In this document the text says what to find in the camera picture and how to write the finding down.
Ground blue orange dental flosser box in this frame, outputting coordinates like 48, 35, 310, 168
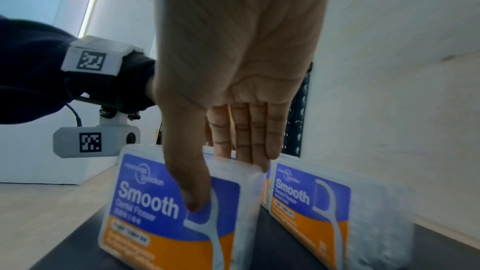
268, 159, 418, 270
97, 143, 266, 270
261, 168, 273, 210

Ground white marker block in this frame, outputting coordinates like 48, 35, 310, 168
60, 35, 146, 79

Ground black perforated shelf upright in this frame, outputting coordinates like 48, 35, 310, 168
282, 61, 314, 158

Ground person's right hand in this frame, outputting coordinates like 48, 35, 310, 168
153, 0, 334, 213

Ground black wrist strap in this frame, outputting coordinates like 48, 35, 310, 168
64, 50, 158, 115

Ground black cable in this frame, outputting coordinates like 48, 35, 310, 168
64, 102, 84, 128

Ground ceiling light strip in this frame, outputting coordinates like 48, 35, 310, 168
78, 0, 103, 39

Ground person's left forearm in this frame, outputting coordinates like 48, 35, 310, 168
0, 15, 88, 125

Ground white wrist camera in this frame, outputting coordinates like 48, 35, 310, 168
52, 109, 142, 159

